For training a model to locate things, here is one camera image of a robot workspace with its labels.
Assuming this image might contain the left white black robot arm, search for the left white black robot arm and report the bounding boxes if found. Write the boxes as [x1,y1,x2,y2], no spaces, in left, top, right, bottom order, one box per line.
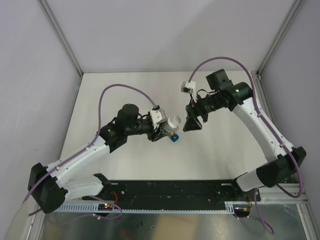
[27,104,181,214]

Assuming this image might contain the aluminium frame post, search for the aluminium frame post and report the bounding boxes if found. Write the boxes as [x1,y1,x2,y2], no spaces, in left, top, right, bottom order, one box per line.
[37,0,84,78]
[256,0,306,77]

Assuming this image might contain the white pill bottle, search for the white pill bottle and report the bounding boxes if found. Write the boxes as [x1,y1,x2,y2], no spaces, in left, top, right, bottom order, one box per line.
[163,115,181,137]

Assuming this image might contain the blue pill box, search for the blue pill box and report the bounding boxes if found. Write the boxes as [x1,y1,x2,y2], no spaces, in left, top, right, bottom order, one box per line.
[169,133,179,143]

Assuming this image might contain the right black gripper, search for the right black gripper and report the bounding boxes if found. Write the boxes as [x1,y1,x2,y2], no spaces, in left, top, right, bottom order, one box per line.
[183,91,222,133]

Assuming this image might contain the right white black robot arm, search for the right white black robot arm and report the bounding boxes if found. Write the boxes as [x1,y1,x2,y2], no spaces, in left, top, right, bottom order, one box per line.
[181,69,306,201]

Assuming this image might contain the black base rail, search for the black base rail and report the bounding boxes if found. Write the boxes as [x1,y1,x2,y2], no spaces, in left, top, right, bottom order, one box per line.
[82,178,262,211]

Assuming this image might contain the aluminium frame crossbar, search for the aluminium frame crossbar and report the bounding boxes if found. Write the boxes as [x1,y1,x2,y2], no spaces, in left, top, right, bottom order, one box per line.
[254,183,307,202]

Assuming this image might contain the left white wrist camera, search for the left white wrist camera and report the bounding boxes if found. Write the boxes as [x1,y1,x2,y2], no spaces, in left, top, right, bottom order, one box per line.
[149,108,167,130]

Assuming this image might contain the white bottle cap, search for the white bottle cap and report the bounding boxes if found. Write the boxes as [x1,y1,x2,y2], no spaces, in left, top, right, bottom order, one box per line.
[167,115,181,129]

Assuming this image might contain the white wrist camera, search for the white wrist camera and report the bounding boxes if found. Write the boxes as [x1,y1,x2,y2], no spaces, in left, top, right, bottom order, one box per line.
[149,108,167,130]
[180,81,197,99]

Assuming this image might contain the purple cable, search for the purple cable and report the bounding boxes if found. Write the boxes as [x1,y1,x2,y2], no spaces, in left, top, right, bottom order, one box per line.
[21,84,160,217]
[187,56,305,198]

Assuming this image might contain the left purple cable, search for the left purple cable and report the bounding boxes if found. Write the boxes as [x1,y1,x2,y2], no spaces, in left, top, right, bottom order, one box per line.
[21,84,160,217]

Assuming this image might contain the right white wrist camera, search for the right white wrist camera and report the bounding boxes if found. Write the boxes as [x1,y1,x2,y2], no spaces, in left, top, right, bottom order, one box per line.
[180,81,197,99]

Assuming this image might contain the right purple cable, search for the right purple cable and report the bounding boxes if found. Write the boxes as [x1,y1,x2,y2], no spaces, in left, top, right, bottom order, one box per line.
[187,56,305,198]

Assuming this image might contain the left aluminium frame post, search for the left aluminium frame post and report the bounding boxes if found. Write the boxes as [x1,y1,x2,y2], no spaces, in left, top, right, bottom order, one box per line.
[37,0,84,78]

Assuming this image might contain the right aluminium frame post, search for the right aluminium frame post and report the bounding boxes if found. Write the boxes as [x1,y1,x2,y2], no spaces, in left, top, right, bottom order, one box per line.
[256,0,306,77]

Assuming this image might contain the grey slotted cable duct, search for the grey slotted cable duct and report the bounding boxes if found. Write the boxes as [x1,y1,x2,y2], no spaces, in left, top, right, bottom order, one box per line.
[54,201,248,215]

